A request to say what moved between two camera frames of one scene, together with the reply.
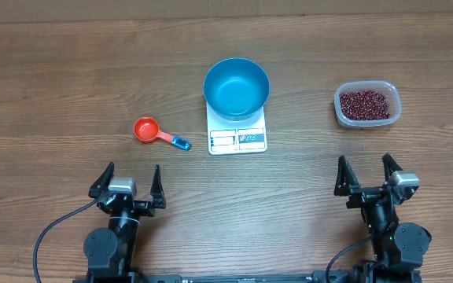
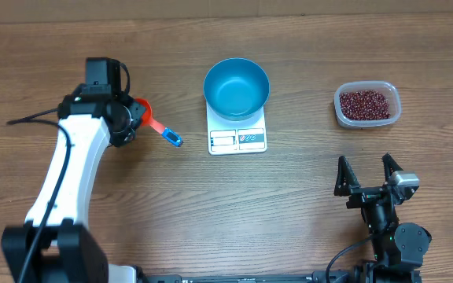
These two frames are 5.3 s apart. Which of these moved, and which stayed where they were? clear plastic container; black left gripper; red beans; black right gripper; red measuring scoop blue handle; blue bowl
Moved: red measuring scoop blue handle; black left gripper
Stayed: blue bowl; clear plastic container; red beans; black right gripper
